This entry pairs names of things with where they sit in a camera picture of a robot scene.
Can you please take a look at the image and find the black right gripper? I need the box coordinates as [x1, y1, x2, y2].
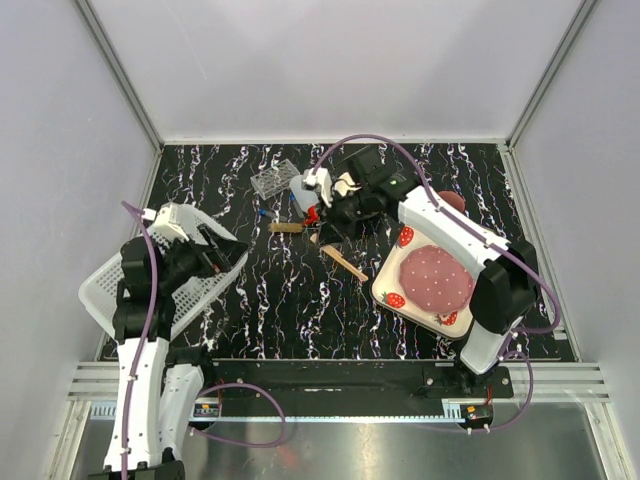
[314, 186, 372, 249]

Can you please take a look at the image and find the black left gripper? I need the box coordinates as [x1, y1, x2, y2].
[159, 222, 251, 291]

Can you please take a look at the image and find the wooden test tube clamp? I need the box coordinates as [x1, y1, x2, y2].
[310, 233, 369, 283]

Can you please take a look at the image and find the white wash bottle red cap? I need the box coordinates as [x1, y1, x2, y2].
[289, 175, 320, 225]

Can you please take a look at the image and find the tan bristle tube brush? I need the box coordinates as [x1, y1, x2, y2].
[268, 222, 319, 234]

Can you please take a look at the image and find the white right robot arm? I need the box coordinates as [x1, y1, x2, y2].
[216, 144, 538, 397]

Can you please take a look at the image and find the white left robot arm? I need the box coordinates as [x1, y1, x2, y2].
[78, 220, 248, 479]

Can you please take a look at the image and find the blue capped test tube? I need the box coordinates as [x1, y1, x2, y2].
[259, 209, 287, 222]
[289, 193, 305, 220]

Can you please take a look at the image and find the white strawberry pattern tray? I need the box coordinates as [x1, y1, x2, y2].
[371, 226, 473, 340]

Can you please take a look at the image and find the clear test tube rack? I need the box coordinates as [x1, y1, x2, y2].
[250, 159, 300, 200]

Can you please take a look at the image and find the pink polka dot dish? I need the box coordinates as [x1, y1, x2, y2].
[398, 245, 475, 315]

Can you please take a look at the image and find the white perforated plastic basket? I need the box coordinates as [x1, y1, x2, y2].
[78, 203, 248, 339]

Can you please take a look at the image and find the left control box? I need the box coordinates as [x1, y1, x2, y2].
[192, 402, 220, 422]

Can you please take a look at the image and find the control box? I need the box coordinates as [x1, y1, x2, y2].
[461, 404, 494, 429]
[192, 402, 220, 422]

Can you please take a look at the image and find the right control box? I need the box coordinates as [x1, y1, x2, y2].
[461, 404, 494, 429]

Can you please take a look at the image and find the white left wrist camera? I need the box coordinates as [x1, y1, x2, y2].
[143, 202, 211, 243]

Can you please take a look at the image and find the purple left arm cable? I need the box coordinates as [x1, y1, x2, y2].
[119, 200, 287, 480]

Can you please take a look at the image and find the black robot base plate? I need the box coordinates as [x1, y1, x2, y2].
[203, 359, 514, 400]

